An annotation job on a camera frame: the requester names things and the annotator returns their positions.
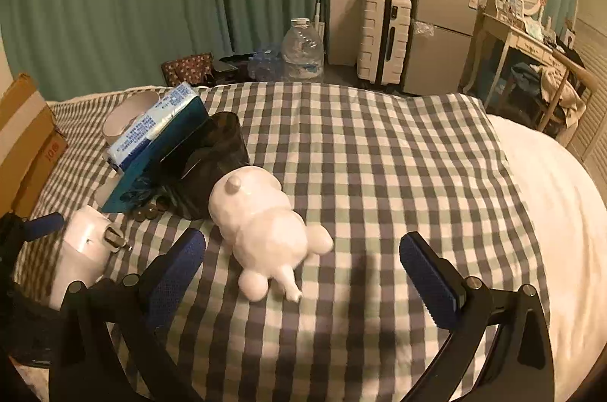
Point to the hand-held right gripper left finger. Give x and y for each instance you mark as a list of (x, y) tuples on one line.
[(175, 281)]

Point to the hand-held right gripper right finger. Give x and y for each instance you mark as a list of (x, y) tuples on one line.
[(429, 283)]

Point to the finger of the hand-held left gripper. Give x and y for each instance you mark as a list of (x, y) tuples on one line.
[(45, 224)]

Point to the white plug charger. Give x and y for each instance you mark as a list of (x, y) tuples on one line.
[(83, 241)]

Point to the brown cardboard box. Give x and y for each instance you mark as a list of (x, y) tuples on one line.
[(23, 136)]

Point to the white toy figure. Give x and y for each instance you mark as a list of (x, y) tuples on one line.
[(265, 231)]

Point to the black plastic container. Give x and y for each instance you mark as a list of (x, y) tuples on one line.
[(218, 155)]

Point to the white tape roll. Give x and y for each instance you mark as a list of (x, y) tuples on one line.
[(124, 117)]

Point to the teal box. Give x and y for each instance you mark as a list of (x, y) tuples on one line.
[(137, 184)]

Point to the green checkered cloth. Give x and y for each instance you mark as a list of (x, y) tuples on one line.
[(379, 174)]

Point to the blue white carton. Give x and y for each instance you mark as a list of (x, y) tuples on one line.
[(151, 127)]

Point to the white bed cover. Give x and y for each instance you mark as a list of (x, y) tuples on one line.
[(559, 217)]

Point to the brown patterned bag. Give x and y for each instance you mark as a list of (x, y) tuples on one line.
[(187, 69)]

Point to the wooden chair with clothes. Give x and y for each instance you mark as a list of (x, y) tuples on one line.
[(555, 84)]

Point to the pack of water bottles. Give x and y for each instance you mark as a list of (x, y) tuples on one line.
[(265, 63)]

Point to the grey small fridge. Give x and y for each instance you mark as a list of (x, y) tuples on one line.
[(441, 41)]

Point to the white louvred wardrobe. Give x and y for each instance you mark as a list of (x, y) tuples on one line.
[(593, 98)]

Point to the white suitcase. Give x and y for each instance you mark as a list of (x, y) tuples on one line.
[(374, 37)]

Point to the white dressing table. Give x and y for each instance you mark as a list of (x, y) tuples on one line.
[(507, 34)]

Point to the large clear water jug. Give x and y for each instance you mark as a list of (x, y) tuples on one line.
[(303, 51)]

